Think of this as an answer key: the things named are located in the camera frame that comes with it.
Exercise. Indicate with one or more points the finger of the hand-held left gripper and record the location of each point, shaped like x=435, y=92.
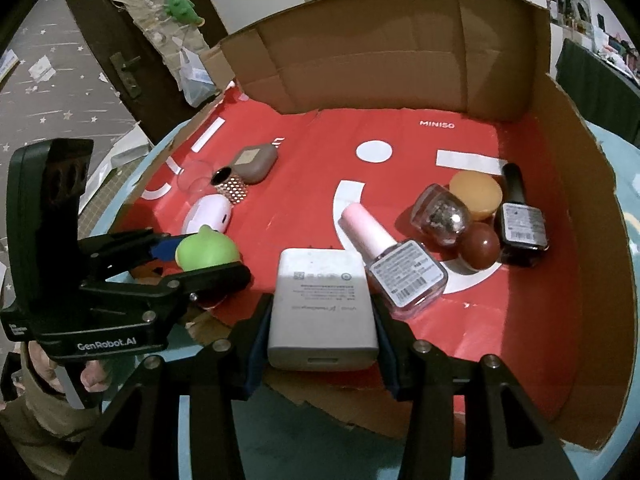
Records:
x=125, y=245
x=210, y=277

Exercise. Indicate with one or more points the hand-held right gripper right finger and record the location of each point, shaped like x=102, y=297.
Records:
x=387, y=355

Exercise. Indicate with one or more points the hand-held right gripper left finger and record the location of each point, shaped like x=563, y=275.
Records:
x=257, y=350

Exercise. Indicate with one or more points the green bear toy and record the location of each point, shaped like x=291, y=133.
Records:
x=207, y=252

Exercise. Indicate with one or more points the pink oval case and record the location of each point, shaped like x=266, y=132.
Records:
x=205, y=215

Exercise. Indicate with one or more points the pink nail polish bottle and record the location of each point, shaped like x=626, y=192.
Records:
x=400, y=270

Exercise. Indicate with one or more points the perforated metal cylinder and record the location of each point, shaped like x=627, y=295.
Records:
x=235, y=190

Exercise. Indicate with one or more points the clear glass cup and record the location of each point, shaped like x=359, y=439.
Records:
x=192, y=180

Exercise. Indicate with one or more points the grey square case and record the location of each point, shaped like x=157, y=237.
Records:
x=255, y=165

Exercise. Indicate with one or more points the brown wooden ball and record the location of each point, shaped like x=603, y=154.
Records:
x=480, y=246

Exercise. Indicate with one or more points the cardboard box with red bottom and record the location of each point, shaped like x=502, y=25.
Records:
x=310, y=170

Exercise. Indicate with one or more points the glitter clear jar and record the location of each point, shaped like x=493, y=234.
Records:
x=442, y=215

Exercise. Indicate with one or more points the orange round puck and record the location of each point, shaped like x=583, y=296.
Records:
x=475, y=192

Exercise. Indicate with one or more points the black nail polish bottle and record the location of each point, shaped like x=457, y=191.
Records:
x=520, y=222

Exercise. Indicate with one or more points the person's left forearm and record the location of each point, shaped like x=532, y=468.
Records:
x=35, y=420

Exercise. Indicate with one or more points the person's left hand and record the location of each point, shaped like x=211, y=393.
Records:
x=45, y=365

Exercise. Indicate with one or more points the teal star-print mat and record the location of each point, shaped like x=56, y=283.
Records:
x=300, y=435

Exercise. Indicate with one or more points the grey star-print carpet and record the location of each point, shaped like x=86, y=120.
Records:
x=50, y=110

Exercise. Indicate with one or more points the clear plastic bag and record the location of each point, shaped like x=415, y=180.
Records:
x=197, y=80

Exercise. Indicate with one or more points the white paper scrap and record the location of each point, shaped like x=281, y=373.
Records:
x=42, y=69

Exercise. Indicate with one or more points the clear hanging organiser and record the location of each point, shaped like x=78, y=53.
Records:
x=150, y=25

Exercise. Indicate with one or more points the dark brown door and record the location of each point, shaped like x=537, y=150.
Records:
x=95, y=25

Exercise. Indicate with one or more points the green frog plush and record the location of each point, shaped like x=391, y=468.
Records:
x=182, y=7

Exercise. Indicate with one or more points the dark cloth covered table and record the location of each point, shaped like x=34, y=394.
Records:
x=600, y=95

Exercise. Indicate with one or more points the group of cosmetic bottles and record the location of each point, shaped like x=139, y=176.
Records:
x=610, y=40

